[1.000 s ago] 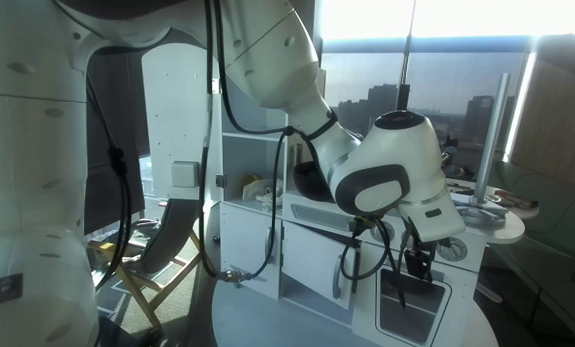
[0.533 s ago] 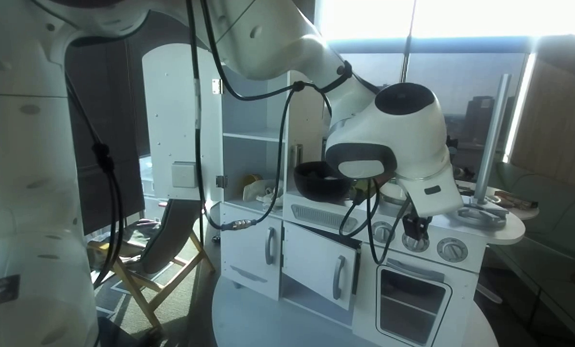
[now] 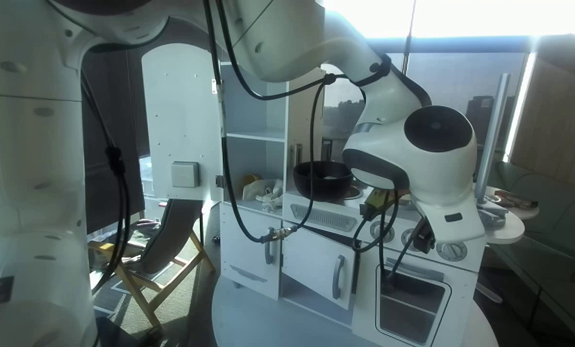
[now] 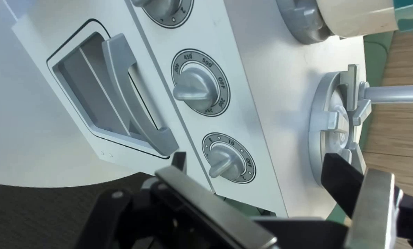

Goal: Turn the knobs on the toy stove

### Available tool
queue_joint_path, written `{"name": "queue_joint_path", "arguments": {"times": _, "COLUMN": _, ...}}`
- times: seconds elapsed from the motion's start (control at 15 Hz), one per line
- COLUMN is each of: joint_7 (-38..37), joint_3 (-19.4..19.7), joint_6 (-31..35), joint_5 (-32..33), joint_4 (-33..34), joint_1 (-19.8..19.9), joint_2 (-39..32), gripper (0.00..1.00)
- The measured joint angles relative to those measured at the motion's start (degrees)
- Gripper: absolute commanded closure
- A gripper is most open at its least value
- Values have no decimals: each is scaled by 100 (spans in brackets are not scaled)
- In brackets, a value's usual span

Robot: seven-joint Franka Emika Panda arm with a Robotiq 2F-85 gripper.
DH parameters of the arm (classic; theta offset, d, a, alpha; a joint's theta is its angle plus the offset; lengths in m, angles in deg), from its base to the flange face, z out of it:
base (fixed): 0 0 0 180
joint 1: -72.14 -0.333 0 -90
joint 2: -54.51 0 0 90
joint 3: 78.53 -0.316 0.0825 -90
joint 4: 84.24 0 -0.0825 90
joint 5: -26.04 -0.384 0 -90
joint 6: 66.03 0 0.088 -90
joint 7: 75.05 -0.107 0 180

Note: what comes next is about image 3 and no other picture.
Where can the yellowish black small box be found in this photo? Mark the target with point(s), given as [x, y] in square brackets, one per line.
[376, 201]

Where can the small round side table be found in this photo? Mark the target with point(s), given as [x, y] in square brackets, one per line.
[509, 228]

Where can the black monitor screen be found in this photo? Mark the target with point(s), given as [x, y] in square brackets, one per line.
[97, 128]

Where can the black frying pan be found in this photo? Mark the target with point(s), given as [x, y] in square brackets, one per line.
[322, 176]

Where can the metal pole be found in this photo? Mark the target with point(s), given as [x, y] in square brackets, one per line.
[490, 147]

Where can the white toy kitchen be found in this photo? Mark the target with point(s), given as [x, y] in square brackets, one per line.
[255, 251]

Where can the round grey stove knob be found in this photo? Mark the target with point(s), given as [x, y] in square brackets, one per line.
[382, 232]
[452, 251]
[405, 237]

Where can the cream toy kitchenware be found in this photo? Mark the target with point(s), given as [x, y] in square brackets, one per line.
[261, 191]

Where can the small white cupboard door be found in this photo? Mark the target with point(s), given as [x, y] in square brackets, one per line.
[313, 261]

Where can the tall white cupboard door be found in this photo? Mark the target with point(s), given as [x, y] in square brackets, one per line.
[172, 116]

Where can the wooden folding chair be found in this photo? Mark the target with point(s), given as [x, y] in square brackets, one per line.
[172, 234]

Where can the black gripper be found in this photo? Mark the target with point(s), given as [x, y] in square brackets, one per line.
[423, 236]

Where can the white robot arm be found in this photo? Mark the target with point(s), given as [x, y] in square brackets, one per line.
[29, 160]

